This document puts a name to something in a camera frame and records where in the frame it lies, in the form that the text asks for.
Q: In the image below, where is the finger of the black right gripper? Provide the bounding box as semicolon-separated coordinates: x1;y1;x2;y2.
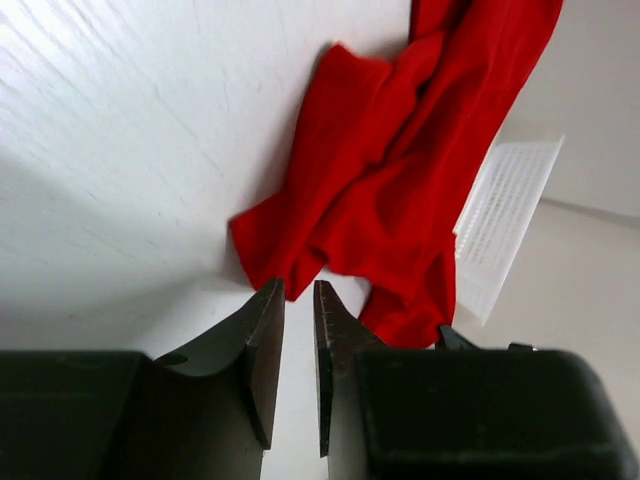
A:
435;324;478;351

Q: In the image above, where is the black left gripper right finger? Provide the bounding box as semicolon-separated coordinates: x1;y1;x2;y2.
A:
314;281;633;479

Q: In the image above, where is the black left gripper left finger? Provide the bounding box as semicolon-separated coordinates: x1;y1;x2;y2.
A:
1;279;285;479

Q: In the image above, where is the red t-shirt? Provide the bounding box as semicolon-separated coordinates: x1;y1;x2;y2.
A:
230;1;562;348

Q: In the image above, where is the white plastic laundry basket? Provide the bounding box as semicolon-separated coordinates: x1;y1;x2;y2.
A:
454;136;565;324

